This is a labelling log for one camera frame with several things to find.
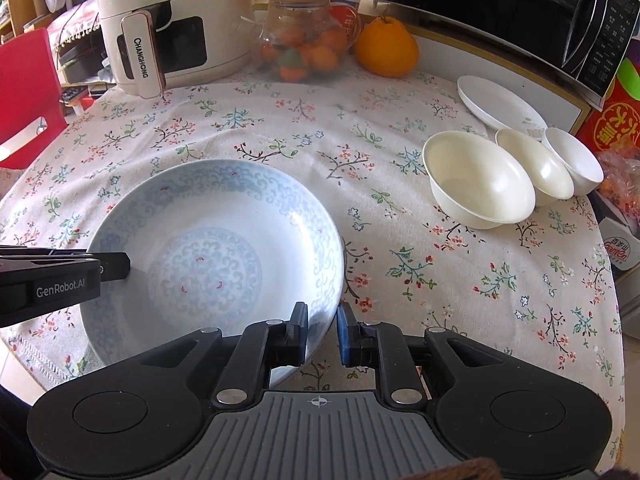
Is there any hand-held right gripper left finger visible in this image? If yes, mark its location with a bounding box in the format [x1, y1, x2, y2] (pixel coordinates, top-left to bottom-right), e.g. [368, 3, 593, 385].
[132, 302, 309, 408]

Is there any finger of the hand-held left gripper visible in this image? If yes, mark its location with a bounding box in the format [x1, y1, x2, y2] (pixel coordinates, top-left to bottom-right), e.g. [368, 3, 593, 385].
[87, 252, 132, 282]

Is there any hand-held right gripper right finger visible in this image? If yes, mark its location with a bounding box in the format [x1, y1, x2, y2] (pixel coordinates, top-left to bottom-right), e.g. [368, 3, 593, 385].
[336, 302, 506, 407]

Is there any blue patterned porcelain plate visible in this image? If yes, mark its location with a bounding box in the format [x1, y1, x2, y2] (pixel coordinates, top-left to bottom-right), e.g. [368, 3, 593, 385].
[80, 159, 346, 388]

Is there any large white bowl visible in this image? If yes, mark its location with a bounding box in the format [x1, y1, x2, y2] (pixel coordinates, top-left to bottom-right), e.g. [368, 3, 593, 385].
[422, 130, 537, 230]

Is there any floral tablecloth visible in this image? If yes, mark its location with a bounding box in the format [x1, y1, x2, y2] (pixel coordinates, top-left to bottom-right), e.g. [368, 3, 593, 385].
[0, 67, 626, 436]

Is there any red chair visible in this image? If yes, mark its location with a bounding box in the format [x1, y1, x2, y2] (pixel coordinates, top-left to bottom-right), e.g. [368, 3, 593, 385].
[0, 27, 69, 171]

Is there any medium white bowl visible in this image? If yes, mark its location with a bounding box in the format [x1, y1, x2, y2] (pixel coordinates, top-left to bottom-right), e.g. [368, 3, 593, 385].
[495, 128, 576, 207]

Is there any plain white plate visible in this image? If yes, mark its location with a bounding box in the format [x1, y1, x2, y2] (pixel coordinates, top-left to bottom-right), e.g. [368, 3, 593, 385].
[457, 75, 549, 137]

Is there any large bumpy orange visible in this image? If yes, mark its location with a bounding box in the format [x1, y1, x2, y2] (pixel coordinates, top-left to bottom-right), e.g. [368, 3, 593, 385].
[355, 16, 420, 78]

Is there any white cardboard box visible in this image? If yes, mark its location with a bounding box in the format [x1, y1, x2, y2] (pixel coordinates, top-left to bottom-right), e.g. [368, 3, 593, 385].
[597, 217, 640, 277]

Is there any small white bowl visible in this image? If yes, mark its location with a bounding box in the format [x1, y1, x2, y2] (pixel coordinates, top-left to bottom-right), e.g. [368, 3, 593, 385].
[541, 127, 605, 196]

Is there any glass teapot with kumquats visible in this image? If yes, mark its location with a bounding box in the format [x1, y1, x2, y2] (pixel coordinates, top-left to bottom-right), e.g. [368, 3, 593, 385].
[240, 0, 362, 82]

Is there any plastic bag of kumquats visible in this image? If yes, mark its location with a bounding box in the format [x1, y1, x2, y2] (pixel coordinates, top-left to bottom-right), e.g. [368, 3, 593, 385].
[595, 150, 640, 213]

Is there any red gift box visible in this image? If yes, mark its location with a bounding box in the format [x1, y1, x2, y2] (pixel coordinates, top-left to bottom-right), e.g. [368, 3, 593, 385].
[575, 55, 640, 157]

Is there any black microwave oven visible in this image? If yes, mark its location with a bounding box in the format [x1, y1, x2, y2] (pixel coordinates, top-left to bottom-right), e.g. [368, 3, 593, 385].
[374, 0, 640, 111]

